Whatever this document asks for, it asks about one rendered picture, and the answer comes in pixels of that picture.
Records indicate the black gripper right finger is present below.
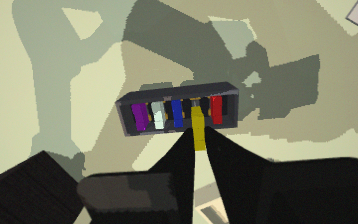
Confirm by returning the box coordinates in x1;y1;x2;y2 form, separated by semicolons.
204;126;358;224

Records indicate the beige shallow rectangular tray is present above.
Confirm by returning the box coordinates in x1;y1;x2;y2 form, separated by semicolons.
194;182;229;224

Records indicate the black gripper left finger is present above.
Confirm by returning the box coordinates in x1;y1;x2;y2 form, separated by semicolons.
76;128;195;224

